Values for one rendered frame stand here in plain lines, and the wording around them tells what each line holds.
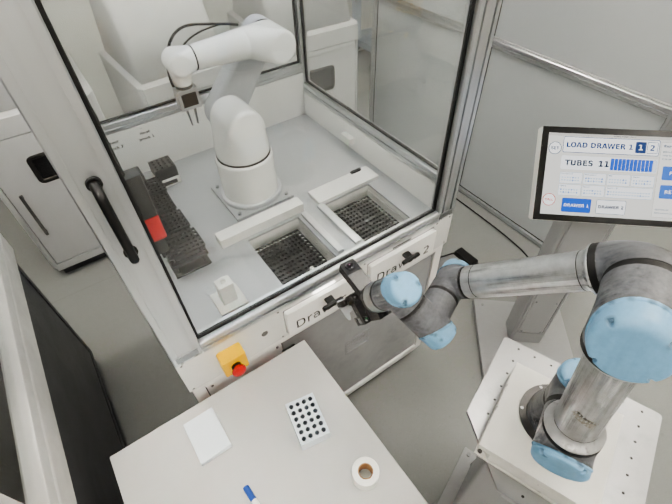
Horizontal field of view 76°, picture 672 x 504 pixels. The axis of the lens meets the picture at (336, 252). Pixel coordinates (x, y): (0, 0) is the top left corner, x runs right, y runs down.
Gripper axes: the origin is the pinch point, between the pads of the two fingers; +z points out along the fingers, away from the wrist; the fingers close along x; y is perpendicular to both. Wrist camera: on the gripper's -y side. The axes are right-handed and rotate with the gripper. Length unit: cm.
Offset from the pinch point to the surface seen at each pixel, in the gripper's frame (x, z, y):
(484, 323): 92, 80, 53
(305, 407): -22.0, 10.6, 21.4
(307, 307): -7.2, 12.2, -2.6
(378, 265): 20.1, 11.5, -3.1
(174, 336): -43.4, 0.7, -13.0
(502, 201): 167, 103, 4
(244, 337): -27.4, 13.3, -4.1
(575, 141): 92, -15, -7
